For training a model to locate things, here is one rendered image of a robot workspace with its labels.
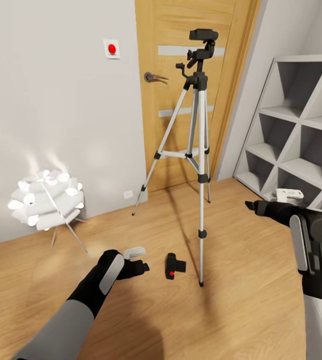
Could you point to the camera tripod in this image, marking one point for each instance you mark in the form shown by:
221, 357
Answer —
199, 104

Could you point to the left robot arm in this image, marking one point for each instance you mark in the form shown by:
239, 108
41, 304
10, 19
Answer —
62, 337

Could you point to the wall socket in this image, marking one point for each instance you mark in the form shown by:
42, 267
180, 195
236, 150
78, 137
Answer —
128, 194

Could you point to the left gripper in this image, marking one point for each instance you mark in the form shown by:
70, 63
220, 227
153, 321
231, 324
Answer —
136, 268

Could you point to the bookcase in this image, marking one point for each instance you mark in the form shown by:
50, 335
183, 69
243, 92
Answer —
288, 160

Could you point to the digital camera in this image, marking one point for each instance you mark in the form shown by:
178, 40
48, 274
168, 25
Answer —
173, 265

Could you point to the electric switch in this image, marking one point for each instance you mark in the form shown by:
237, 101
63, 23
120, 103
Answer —
111, 49

